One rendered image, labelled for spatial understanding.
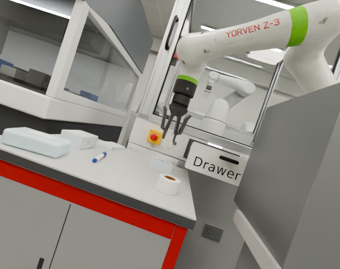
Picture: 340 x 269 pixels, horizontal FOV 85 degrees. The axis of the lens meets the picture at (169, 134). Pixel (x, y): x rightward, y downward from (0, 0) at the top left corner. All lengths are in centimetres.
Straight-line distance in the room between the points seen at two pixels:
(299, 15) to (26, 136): 86
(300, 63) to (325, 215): 59
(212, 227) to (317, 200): 79
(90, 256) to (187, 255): 75
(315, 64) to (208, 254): 105
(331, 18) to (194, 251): 117
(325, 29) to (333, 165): 47
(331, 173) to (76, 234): 58
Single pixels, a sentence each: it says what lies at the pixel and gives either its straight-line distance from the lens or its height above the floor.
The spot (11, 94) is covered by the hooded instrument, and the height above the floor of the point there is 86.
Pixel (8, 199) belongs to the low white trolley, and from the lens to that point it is 66.
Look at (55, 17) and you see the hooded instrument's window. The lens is 111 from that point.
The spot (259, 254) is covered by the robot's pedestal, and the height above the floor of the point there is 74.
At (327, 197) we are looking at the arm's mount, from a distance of 47.
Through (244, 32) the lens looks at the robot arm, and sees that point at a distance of 72.
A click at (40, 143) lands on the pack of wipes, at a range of 62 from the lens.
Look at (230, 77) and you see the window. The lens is 114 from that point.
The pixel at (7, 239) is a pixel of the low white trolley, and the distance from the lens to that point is 70.
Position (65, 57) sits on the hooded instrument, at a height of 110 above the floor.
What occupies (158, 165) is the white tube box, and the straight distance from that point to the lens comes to 79.
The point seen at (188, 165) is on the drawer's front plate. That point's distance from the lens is 75.
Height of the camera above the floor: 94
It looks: 2 degrees down
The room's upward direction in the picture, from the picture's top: 19 degrees clockwise
